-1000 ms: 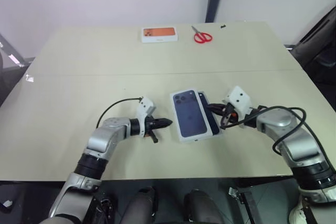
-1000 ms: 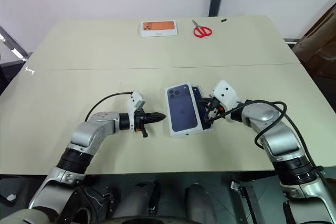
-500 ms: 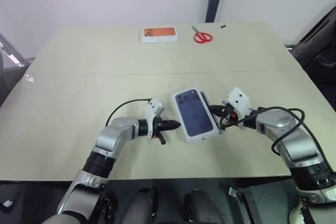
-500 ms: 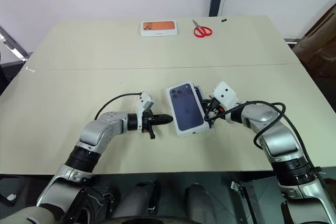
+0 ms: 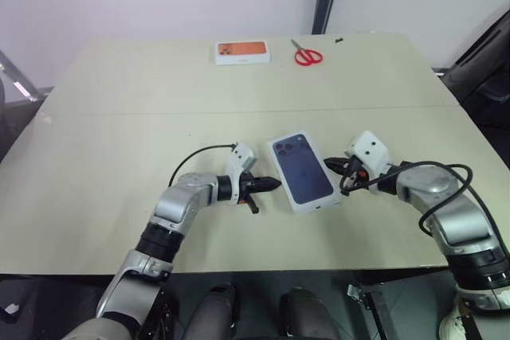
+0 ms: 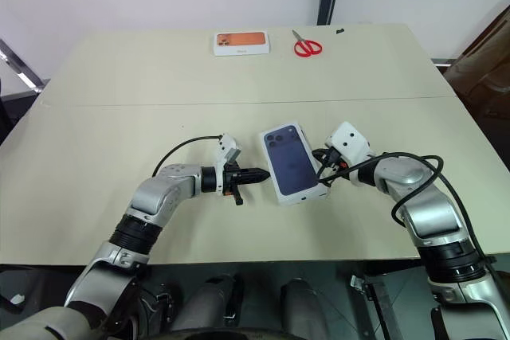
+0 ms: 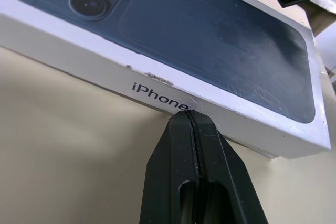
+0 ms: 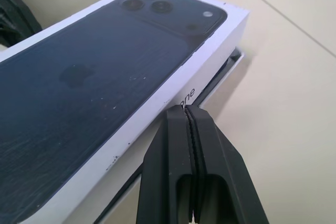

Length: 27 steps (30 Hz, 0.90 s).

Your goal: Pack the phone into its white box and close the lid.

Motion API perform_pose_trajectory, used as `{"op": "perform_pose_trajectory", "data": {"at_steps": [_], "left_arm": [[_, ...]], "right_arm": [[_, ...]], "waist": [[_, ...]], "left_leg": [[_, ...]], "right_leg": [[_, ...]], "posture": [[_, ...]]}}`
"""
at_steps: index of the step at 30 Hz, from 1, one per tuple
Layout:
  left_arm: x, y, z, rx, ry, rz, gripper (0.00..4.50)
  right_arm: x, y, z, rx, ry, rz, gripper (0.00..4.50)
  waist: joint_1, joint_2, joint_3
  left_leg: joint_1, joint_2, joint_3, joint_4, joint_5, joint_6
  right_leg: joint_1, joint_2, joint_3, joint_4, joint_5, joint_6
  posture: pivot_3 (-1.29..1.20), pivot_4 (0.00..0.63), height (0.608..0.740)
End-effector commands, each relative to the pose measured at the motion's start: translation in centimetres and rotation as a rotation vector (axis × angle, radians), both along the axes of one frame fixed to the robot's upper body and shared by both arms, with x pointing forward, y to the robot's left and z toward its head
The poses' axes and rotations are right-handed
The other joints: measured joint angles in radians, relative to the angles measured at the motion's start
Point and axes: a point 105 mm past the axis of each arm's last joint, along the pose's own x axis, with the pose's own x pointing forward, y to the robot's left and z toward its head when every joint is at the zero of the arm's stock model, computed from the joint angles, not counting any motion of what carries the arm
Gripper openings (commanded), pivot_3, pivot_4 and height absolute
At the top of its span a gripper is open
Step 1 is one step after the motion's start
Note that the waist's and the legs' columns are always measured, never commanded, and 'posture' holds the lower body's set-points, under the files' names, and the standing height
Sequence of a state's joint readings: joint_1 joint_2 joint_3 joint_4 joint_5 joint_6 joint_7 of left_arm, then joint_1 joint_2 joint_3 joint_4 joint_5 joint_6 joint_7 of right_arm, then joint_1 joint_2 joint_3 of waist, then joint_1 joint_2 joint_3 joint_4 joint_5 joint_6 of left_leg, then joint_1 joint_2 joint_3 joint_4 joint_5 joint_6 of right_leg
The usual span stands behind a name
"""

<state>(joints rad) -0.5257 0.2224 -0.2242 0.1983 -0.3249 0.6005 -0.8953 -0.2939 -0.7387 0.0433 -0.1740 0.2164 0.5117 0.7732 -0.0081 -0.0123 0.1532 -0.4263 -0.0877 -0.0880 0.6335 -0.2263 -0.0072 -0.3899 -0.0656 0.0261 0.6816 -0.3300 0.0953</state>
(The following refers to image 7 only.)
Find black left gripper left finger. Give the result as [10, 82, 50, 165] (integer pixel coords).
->
[138, 110, 200, 224]

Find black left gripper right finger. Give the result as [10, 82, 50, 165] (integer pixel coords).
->
[187, 110, 269, 224]

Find white iPhone box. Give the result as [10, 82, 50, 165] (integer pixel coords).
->
[0, 0, 332, 158]

